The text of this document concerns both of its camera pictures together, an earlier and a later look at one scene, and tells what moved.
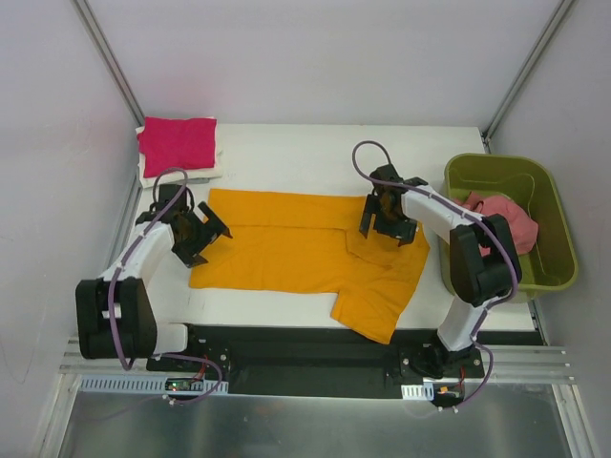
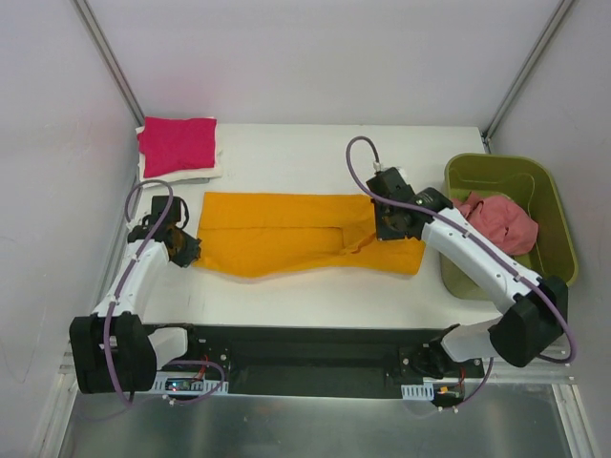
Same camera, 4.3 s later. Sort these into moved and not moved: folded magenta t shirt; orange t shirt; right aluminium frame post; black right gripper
Moved: orange t shirt
Not moved: black right gripper; right aluminium frame post; folded magenta t shirt
